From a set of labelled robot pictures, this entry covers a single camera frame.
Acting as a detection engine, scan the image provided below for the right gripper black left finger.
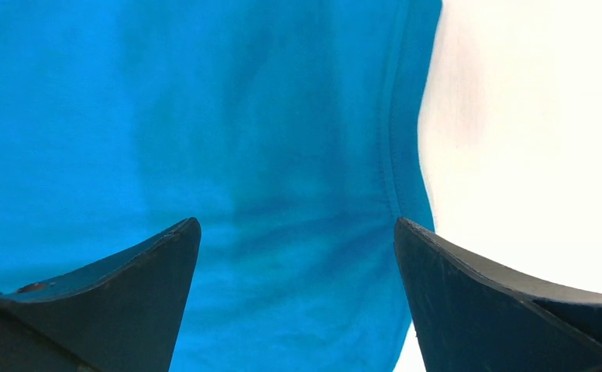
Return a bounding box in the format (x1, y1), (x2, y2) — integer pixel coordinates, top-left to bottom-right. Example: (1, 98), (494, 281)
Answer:
(0, 218), (201, 371)

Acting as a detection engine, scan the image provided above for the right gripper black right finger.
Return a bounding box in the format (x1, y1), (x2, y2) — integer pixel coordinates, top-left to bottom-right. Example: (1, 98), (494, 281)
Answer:
(394, 218), (602, 371)

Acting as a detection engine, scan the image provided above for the blue t-shirt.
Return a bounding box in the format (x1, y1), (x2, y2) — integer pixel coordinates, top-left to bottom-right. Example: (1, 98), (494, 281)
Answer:
(0, 1), (442, 371)

